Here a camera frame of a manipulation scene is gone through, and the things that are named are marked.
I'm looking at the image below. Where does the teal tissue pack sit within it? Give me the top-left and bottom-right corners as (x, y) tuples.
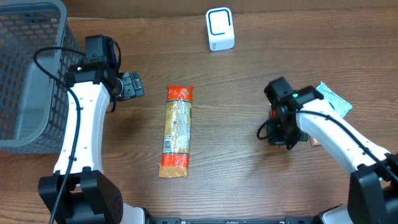
(316, 82), (353, 118)

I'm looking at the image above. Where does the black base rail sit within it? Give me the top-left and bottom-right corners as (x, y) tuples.
(147, 217), (321, 224)

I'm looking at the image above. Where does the orange spaghetti packet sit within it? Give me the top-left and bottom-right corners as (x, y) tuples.
(159, 85), (194, 178)

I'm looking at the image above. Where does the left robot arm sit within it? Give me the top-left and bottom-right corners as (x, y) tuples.
(38, 35), (153, 223)

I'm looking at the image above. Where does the grey plastic mesh basket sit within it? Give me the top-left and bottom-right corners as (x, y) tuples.
(1, 0), (82, 154)

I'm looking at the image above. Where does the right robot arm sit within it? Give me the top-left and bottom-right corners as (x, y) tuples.
(260, 77), (397, 224)

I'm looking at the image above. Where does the white barcode scanner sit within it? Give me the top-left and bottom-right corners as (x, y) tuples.
(205, 7), (235, 52)

